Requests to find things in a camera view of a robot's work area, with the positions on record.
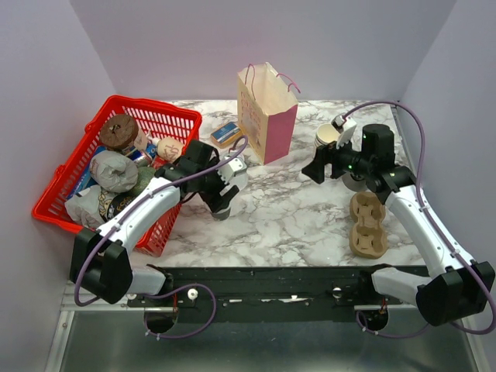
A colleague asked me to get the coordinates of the black cup noodle container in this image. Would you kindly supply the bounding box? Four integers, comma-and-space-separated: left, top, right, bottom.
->
105, 195, 134, 220

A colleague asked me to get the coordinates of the white printed plastic bag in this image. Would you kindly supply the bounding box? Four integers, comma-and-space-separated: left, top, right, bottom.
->
64, 185, 117, 229

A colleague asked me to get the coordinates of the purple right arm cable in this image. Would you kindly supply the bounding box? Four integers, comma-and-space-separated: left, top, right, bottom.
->
343, 101, 496, 339

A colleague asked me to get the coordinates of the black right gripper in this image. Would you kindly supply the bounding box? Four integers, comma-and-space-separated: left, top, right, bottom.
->
301, 131, 374, 184

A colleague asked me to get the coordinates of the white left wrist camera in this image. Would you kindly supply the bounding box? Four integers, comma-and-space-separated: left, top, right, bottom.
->
218, 157, 247, 185

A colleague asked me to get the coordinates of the aluminium frame rail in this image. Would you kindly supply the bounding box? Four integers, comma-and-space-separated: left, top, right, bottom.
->
60, 294, 148, 313

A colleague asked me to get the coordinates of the cardboard cup carrier tray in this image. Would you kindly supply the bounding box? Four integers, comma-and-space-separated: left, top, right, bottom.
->
349, 191, 388, 260

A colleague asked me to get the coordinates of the black paper coffee cup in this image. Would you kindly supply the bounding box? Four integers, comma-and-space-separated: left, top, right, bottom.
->
212, 207, 231, 221

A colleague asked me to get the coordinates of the pink and cream paper bag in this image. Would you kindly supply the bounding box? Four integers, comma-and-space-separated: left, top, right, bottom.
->
237, 62, 300, 165

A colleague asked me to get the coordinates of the beige bottle with red print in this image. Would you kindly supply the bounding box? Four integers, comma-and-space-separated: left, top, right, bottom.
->
152, 137, 184, 162

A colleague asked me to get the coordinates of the white plastic cup lid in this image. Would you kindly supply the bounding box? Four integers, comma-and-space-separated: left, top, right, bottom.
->
229, 173, 249, 191

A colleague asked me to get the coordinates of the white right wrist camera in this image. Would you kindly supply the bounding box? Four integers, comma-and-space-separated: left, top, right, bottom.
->
331, 115, 357, 149

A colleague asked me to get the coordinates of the green round melon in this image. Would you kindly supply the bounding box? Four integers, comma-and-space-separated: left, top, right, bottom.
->
129, 167, 156, 196

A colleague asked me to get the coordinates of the blue and tan small box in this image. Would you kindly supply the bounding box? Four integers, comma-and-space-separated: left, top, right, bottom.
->
210, 122, 243, 148

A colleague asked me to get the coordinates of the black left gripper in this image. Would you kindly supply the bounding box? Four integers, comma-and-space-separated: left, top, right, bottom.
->
196, 157, 239, 213

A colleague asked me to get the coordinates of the stack of paper cups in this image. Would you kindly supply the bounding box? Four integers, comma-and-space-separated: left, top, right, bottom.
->
314, 123, 340, 148

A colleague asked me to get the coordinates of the brown round cork lid jar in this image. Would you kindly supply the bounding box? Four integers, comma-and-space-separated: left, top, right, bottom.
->
99, 114, 139, 152

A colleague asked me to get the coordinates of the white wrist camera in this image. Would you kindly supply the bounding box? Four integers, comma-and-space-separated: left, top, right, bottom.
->
218, 157, 247, 185
331, 115, 357, 149

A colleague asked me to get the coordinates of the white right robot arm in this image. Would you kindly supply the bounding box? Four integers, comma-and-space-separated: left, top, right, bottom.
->
301, 124, 495, 326

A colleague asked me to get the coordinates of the grey wrapped bundle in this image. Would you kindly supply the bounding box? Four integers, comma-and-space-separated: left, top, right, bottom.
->
89, 150, 138, 193

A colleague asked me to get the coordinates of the red plastic shopping basket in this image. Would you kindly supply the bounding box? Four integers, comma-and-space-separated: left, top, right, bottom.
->
32, 95, 202, 233

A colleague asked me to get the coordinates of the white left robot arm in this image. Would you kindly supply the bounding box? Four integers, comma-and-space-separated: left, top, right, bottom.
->
70, 136, 247, 306

